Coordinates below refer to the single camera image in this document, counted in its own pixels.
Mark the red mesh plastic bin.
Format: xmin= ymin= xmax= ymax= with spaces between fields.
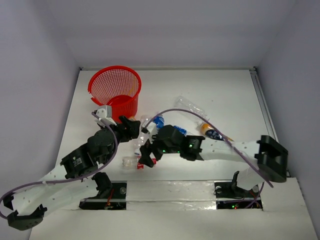
xmin=87 ymin=65 xmax=142 ymax=123

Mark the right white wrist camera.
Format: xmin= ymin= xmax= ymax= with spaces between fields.
xmin=141 ymin=121 xmax=158 ymax=138

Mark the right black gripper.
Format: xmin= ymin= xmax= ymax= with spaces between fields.
xmin=138 ymin=128 xmax=181 ymax=167

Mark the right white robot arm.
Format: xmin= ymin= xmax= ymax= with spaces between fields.
xmin=138 ymin=125 xmax=289 ymax=199

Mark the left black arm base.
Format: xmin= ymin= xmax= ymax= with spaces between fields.
xmin=79 ymin=172 xmax=127 ymax=211

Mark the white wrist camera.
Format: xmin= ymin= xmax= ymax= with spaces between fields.
xmin=93 ymin=105 xmax=117 ymax=127
xmin=141 ymin=121 xmax=158 ymax=138

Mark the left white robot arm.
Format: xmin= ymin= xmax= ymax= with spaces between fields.
xmin=0 ymin=116 xmax=141 ymax=231

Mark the red label clear bottle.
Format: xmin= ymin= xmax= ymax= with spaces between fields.
xmin=122 ymin=156 xmax=146 ymax=170

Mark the blue label water bottle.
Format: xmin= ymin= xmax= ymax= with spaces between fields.
xmin=152 ymin=113 xmax=165 ymax=129

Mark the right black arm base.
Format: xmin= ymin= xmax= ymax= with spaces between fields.
xmin=213 ymin=171 xmax=263 ymax=210

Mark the large clear plastic bottle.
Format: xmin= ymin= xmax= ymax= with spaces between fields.
xmin=173 ymin=95 xmax=209 ymax=120

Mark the orange juice bottle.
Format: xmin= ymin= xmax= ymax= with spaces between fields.
xmin=197 ymin=122 xmax=224 ymax=141

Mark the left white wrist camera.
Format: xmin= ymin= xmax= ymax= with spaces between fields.
xmin=93 ymin=105 xmax=117 ymax=127

